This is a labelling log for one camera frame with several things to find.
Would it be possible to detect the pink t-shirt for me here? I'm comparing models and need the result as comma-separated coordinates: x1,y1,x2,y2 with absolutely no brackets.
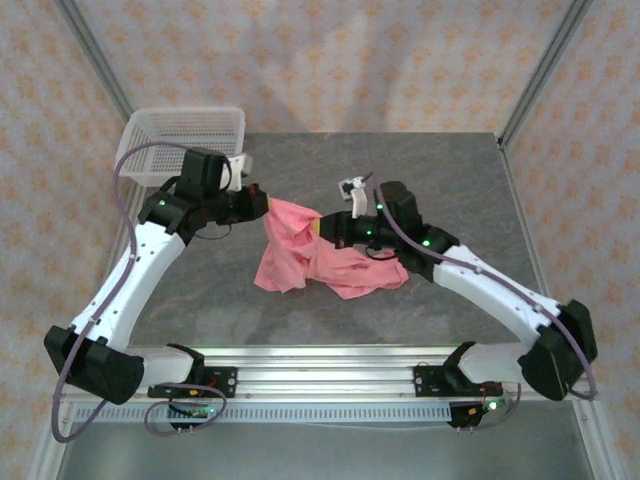
253,198,410,301

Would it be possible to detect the white plastic mesh basket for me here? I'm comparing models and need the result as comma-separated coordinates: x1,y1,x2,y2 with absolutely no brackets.
113,105,247,189

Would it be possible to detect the patterned fabric backdrop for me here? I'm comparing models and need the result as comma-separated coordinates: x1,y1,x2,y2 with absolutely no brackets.
0,0,640,480

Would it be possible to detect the small circuit board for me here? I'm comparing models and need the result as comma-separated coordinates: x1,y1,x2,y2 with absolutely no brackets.
464,397,511,419
167,402,221,421

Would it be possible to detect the grey metal shelf sheet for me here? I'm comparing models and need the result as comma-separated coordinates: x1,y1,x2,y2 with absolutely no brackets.
54,422,599,480

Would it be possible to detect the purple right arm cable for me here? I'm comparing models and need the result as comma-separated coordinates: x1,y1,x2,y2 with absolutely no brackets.
364,171,600,434

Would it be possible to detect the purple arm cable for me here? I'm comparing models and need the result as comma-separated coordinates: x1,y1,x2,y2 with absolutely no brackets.
364,171,600,434
51,141,226,444

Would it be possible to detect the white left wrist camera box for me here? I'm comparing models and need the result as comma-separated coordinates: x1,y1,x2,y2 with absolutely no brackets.
219,153,254,191

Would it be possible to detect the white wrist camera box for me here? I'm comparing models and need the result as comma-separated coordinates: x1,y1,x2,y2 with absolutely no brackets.
337,172,376,220
219,153,254,191

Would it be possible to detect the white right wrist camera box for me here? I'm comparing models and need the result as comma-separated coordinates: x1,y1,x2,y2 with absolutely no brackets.
337,172,376,220

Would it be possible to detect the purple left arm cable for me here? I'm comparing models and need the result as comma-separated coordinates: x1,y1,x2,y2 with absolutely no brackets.
51,141,226,444

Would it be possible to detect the aluminium mounting rail beam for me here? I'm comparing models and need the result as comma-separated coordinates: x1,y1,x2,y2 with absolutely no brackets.
52,344,599,401

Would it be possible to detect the aluminium frame post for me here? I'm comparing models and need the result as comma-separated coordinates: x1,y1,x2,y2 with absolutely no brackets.
497,0,596,149
54,0,136,126

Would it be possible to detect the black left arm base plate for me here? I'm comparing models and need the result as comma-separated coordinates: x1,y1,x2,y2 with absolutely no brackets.
147,366,239,400

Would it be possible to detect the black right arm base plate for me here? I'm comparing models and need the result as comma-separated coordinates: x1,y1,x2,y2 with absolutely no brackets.
413,364,501,400

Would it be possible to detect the slotted grey cable duct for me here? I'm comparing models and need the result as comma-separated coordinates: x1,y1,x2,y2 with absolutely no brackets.
74,403,454,424

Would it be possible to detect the aluminium frame leg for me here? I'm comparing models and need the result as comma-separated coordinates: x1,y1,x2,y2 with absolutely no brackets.
27,399,76,480
572,399,629,480

